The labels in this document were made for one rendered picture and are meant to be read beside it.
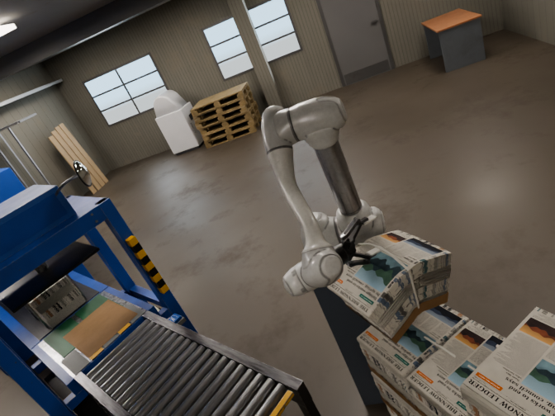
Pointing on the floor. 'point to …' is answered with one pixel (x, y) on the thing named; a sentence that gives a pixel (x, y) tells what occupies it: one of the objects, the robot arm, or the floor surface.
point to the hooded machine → (177, 122)
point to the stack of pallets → (226, 115)
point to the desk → (455, 38)
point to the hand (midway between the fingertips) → (376, 232)
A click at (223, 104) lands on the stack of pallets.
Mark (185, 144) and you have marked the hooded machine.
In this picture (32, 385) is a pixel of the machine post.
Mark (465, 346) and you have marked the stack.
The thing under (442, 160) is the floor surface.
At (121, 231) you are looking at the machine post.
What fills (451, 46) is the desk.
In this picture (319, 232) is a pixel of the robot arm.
